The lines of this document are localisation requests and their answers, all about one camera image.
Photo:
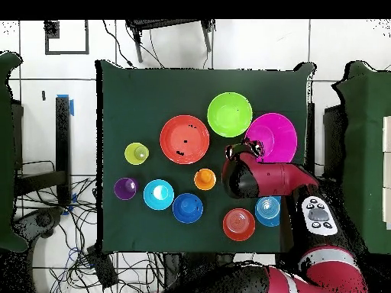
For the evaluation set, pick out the large pink plastic bowl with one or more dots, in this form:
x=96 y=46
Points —
x=275 y=134

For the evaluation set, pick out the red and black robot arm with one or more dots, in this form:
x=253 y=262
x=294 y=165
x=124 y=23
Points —
x=275 y=180

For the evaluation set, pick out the green plastic bowl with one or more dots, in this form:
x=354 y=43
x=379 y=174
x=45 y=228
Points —
x=229 y=114

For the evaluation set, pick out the orange plastic cup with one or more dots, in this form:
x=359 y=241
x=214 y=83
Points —
x=204 y=180

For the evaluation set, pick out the red-orange shallow bowl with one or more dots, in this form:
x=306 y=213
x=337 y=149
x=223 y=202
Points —
x=174 y=137

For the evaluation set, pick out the light blue translucent bowl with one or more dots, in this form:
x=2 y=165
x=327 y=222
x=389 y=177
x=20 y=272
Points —
x=262 y=218

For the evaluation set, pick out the orange translucent bowl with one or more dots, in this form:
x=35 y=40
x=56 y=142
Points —
x=238 y=226

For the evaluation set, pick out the dark blue ribbed bowl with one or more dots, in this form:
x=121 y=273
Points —
x=188 y=207

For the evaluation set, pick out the cyan ribbed bowl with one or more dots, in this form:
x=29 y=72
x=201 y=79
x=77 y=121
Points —
x=151 y=198

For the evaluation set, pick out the yellow plastic cup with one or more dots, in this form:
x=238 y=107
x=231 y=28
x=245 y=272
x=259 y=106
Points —
x=131 y=154

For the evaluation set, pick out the dark green table cloth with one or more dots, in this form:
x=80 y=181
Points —
x=137 y=106

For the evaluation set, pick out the purple plastic cup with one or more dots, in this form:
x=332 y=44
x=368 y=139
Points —
x=122 y=189

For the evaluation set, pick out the dark green side cloth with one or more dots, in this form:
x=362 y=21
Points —
x=6 y=152
x=363 y=152

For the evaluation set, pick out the black metal stool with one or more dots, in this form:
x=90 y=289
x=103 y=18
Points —
x=158 y=23

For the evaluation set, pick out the white box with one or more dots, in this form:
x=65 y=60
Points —
x=387 y=169
x=387 y=207
x=387 y=134

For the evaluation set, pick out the blue tape strip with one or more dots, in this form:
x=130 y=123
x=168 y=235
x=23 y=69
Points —
x=73 y=198
x=72 y=106

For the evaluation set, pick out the black floor stand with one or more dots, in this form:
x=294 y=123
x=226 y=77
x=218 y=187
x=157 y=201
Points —
x=62 y=137

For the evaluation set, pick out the black power strip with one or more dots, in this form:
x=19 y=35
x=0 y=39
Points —
x=102 y=268

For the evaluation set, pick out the black floor device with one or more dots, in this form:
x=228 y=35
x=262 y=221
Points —
x=44 y=219

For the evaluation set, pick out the black square frame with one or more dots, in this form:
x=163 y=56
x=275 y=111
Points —
x=52 y=30

